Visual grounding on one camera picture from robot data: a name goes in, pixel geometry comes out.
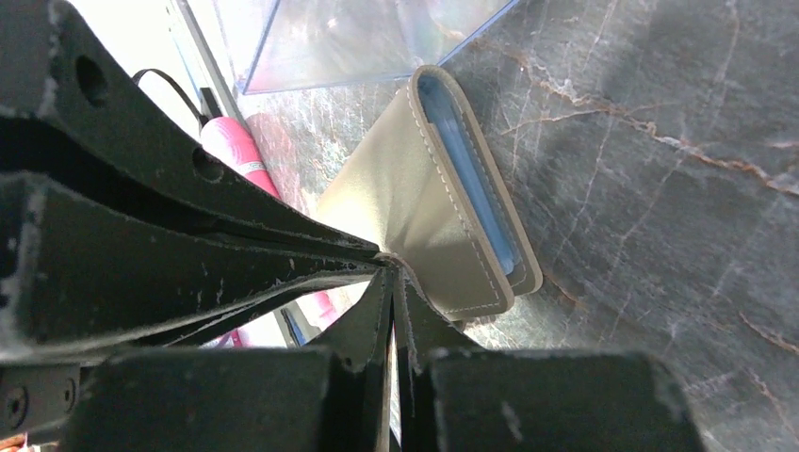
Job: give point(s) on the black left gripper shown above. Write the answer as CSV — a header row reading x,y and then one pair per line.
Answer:
x,y
77,277

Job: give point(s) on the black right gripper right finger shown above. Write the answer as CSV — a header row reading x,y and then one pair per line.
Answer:
x,y
458,396

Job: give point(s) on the beige card holder wallet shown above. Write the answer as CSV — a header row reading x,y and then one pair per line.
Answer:
x,y
423,185

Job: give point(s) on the pink cylindrical marker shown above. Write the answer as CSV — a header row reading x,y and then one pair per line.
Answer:
x,y
298,322

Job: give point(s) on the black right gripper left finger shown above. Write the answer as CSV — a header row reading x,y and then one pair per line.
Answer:
x,y
329,395

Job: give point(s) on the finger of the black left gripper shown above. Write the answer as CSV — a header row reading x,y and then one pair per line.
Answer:
x,y
69,111

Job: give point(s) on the clear acrylic card tray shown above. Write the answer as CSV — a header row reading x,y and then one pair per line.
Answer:
x,y
276,46

